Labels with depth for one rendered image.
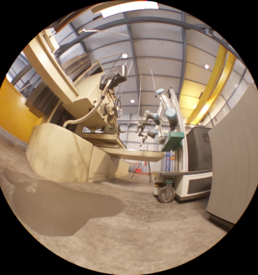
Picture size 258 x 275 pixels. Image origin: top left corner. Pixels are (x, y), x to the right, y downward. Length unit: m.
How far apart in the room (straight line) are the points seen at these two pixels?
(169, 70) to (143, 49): 2.91
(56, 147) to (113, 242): 0.90
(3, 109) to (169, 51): 9.69
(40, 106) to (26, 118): 1.75
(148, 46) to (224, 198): 8.37
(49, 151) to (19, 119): 2.35
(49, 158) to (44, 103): 0.87
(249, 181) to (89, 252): 0.58
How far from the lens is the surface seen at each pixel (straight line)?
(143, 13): 8.96
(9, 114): 3.21
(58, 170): 0.99
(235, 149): 0.47
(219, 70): 7.61
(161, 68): 8.38
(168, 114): 0.86
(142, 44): 8.26
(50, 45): 1.52
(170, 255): 0.41
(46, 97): 1.55
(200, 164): 0.99
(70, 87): 1.36
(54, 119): 1.55
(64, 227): 0.46
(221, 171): 0.52
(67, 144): 0.98
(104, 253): 0.38
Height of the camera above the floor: 0.33
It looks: 21 degrees up
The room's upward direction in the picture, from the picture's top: 8 degrees clockwise
